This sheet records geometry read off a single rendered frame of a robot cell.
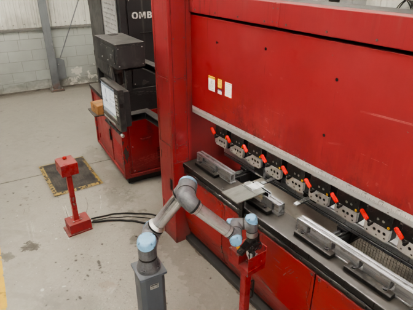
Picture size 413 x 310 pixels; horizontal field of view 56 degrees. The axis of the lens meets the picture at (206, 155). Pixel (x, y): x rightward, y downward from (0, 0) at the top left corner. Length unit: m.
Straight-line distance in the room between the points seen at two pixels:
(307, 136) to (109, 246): 2.39
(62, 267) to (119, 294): 0.67
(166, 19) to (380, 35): 1.67
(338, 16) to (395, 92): 0.47
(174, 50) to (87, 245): 2.09
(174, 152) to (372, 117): 1.87
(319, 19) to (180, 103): 1.51
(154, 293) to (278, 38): 1.75
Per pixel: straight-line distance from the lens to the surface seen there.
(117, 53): 3.15
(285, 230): 2.75
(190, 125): 3.45
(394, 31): 1.99
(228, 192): 2.86
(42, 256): 4.14
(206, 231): 3.57
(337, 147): 2.29
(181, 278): 3.63
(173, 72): 3.22
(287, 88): 2.46
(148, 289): 2.60
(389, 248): 2.70
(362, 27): 2.08
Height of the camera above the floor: 2.51
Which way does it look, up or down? 26 degrees down
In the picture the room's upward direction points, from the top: straight up
